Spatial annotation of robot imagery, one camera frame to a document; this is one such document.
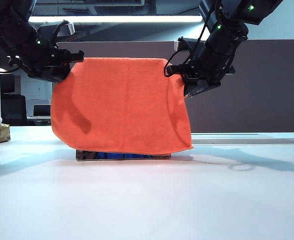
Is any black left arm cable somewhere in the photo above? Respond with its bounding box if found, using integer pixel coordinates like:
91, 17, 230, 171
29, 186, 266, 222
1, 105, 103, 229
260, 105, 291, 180
0, 56, 22, 74

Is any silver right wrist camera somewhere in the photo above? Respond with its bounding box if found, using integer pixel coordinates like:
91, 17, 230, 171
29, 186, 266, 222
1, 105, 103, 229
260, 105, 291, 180
173, 36, 208, 52

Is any black office chair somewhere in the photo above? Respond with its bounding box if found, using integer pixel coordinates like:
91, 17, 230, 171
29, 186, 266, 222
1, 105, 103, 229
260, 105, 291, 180
0, 74, 29, 127

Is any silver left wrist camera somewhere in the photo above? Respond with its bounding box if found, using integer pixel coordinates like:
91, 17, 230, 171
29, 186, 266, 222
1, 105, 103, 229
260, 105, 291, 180
37, 20, 77, 43

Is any grey desk partition panel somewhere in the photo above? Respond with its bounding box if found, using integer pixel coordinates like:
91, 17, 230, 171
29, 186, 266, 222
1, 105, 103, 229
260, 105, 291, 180
50, 39, 294, 134

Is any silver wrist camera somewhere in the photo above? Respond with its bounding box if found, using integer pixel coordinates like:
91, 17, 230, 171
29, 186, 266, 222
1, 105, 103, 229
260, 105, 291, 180
173, 36, 208, 52
37, 20, 77, 43

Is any rectangular standing mirror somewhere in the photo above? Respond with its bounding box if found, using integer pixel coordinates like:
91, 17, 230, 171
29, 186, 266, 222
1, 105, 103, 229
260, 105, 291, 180
75, 149, 173, 162

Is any long ceiling light strip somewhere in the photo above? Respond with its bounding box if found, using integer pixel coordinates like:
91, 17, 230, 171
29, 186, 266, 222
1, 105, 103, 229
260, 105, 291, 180
27, 15, 204, 24

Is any small yellow box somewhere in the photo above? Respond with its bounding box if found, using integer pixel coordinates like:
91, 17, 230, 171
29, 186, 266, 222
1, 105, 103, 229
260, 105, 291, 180
0, 123, 12, 144

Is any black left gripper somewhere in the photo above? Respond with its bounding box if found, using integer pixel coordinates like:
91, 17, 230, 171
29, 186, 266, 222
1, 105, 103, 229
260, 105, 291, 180
24, 48, 85, 84

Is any dark background laptop screen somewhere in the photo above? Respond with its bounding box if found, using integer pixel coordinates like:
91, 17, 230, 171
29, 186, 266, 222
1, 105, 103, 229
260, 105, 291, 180
33, 104, 52, 118

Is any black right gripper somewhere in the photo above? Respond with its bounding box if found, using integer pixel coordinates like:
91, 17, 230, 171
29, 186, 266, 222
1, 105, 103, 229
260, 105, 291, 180
163, 56, 237, 99

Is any white partition base rail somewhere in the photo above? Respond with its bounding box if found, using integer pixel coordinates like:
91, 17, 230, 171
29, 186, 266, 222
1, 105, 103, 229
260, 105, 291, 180
190, 132, 294, 140

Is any grey desk cable tray lid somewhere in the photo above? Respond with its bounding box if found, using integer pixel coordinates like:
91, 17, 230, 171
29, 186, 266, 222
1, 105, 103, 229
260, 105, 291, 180
191, 138, 294, 146

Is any orange microfiber cloth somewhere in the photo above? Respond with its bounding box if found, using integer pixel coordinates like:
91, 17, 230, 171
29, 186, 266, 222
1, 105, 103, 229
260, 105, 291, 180
50, 56, 195, 156

